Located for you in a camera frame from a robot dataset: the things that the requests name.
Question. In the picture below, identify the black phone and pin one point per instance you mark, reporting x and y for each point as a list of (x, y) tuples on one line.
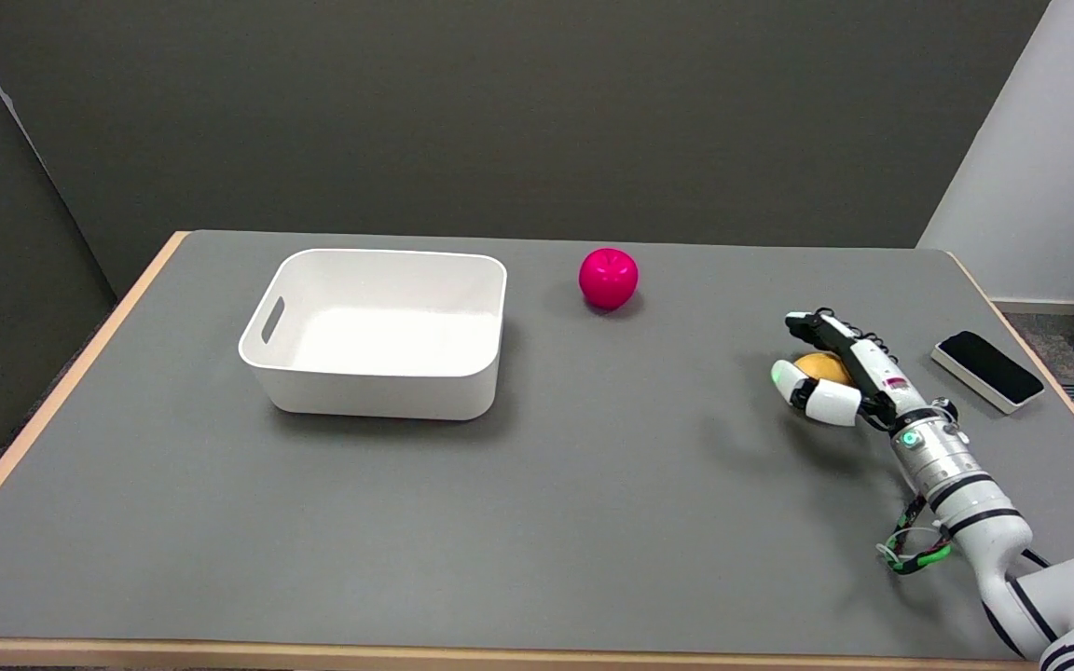
[(989, 369)]

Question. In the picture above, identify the black and white robot right hand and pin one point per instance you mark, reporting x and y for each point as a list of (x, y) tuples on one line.
[(859, 382)]

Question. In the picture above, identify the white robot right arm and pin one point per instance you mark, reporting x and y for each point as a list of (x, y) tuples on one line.
[(994, 531)]

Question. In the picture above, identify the red apple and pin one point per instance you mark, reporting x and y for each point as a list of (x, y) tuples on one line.
[(608, 278)]

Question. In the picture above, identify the white plastic bin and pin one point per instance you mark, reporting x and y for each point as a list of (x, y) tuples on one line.
[(378, 335)]

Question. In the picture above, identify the yellow lemon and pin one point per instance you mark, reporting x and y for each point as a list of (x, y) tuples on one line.
[(822, 367)]

